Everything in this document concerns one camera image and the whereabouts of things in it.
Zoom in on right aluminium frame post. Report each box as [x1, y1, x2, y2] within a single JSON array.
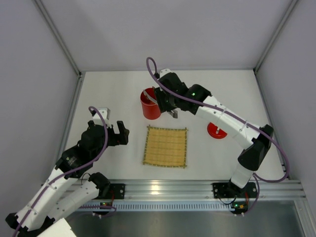
[[253, 0, 301, 74]]

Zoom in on red cylindrical container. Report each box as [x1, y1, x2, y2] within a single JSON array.
[[140, 88, 161, 120]]

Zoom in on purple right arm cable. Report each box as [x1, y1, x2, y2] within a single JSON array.
[[146, 57, 291, 217]]

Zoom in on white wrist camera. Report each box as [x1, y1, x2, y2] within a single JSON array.
[[92, 107, 111, 126], [159, 69, 172, 79]]

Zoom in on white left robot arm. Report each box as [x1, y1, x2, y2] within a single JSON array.
[[5, 119, 129, 237]]

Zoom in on red round lid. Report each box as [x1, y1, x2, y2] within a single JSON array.
[[207, 122, 227, 139]]

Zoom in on left aluminium frame post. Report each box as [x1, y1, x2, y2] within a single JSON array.
[[32, 0, 82, 77]]

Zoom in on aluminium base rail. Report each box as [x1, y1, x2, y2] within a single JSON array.
[[39, 179, 307, 213]]

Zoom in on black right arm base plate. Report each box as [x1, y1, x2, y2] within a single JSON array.
[[212, 181, 258, 199]]

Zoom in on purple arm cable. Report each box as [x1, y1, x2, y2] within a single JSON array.
[[146, 57, 291, 217], [12, 106, 117, 237]]

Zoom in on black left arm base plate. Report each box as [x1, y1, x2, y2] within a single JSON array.
[[97, 183, 125, 199]]

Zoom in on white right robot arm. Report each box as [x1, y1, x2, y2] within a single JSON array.
[[154, 69, 274, 190]]

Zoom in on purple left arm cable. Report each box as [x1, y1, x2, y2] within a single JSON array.
[[12, 106, 117, 237]]

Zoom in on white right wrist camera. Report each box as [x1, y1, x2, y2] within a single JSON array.
[[159, 69, 172, 79]]

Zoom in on square bamboo tray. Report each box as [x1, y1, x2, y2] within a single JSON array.
[[142, 125, 188, 168]]

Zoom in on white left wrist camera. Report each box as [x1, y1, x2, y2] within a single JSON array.
[[92, 107, 111, 126]]

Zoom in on steel serving tongs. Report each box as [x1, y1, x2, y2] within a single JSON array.
[[143, 90, 178, 119]]

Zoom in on aluminium frame post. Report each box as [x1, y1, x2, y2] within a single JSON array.
[[32, 0, 82, 77], [253, 0, 301, 74]]

